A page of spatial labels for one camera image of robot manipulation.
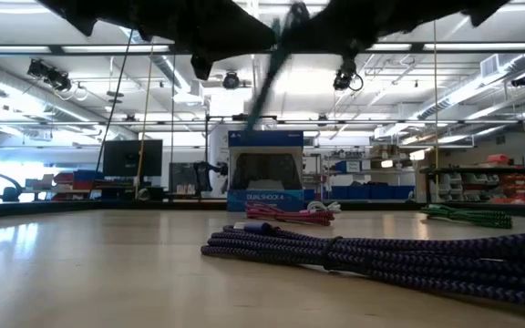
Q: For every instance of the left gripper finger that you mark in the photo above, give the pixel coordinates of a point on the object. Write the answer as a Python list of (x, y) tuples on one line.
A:
[(235, 32)]

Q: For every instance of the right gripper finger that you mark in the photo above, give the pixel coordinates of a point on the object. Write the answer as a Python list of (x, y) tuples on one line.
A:
[(331, 27)]

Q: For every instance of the black background robot arm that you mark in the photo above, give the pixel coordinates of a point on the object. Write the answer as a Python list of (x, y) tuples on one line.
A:
[(203, 175)]

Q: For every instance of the black ceiling spotlight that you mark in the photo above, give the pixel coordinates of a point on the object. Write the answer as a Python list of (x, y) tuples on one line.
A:
[(231, 80), (345, 77), (522, 80), (50, 75)]

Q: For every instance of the black monitor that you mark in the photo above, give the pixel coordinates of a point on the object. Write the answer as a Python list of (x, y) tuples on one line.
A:
[(132, 158)]

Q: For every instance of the blue storage bin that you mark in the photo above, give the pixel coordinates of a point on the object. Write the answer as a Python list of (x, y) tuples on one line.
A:
[(88, 175)]

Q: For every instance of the metal shelving unit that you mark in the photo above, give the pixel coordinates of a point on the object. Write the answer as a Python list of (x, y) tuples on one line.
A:
[(367, 191)]

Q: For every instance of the blue DualShock controller box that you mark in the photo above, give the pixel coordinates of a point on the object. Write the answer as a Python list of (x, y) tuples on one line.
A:
[(264, 200)]

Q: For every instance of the shelf rack with parts bins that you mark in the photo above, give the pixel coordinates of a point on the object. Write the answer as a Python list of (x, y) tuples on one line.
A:
[(486, 182)]

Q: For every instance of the silver ventilation duct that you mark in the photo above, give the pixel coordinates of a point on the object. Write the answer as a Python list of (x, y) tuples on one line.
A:
[(39, 102), (481, 86)]

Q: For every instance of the black aluminium table frame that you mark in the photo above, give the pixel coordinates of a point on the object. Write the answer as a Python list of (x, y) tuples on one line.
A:
[(107, 207)]

